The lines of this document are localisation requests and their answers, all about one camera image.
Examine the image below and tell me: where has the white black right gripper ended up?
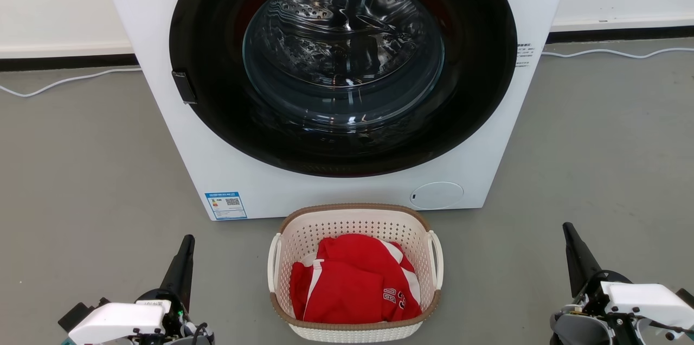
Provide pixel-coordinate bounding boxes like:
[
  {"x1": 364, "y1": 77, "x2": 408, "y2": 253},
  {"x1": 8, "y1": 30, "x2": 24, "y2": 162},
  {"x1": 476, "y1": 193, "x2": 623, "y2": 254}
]
[{"x1": 562, "y1": 222, "x2": 694, "y2": 345}]

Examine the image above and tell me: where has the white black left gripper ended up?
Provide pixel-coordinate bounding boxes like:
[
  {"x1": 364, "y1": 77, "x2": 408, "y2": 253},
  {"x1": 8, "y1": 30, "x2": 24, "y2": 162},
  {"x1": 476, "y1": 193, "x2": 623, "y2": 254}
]
[{"x1": 68, "y1": 234, "x2": 195, "y2": 345}]

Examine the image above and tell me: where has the white perforated laundry basket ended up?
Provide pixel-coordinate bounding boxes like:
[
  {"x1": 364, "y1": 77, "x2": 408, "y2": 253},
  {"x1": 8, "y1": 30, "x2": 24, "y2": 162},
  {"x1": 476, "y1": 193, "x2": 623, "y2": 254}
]
[{"x1": 267, "y1": 203, "x2": 445, "y2": 343}]

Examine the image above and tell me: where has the blue energy label sticker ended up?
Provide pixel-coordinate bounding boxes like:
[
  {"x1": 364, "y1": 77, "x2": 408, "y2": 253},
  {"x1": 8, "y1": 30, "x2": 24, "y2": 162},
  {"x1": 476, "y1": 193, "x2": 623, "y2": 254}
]
[{"x1": 204, "y1": 191, "x2": 248, "y2": 221}]

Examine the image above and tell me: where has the round white filter cover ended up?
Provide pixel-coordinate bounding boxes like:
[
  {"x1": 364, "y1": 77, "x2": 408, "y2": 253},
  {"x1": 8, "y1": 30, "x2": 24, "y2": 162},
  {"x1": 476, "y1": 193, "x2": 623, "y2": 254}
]
[{"x1": 409, "y1": 181, "x2": 465, "y2": 210}]

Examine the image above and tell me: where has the red and white jersey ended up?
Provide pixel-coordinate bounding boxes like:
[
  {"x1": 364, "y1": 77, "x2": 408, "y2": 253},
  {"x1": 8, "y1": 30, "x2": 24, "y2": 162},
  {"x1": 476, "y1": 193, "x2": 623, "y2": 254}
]
[{"x1": 289, "y1": 233, "x2": 423, "y2": 325}]

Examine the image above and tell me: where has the round black washer door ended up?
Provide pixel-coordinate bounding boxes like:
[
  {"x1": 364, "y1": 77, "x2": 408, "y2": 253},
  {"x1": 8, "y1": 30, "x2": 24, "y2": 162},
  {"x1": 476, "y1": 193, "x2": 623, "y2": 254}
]
[{"x1": 169, "y1": 0, "x2": 518, "y2": 178}]

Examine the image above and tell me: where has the white front-load washing machine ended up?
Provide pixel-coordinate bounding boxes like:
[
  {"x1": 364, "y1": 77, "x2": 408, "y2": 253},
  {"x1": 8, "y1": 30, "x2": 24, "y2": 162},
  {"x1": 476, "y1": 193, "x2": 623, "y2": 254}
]
[{"x1": 93, "y1": 0, "x2": 576, "y2": 222}]

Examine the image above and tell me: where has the small printed text sticker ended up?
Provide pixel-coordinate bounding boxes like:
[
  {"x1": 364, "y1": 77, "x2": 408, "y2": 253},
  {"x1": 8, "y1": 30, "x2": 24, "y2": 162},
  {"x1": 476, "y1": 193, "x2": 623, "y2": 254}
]
[{"x1": 515, "y1": 43, "x2": 535, "y2": 68}]

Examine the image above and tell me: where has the black washer door handle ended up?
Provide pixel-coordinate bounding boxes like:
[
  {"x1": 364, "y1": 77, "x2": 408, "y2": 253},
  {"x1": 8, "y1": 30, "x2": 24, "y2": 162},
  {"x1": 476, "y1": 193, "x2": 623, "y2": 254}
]
[{"x1": 172, "y1": 70, "x2": 198, "y2": 105}]

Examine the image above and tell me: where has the white power cable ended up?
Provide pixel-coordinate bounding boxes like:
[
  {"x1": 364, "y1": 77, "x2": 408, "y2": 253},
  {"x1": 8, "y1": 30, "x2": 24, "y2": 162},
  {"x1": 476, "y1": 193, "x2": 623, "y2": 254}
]
[
  {"x1": 541, "y1": 47, "x2": 694, "y2": 59},
  {"x1": 0, "y1": 66, "x2": 143, "y2": 98}
]

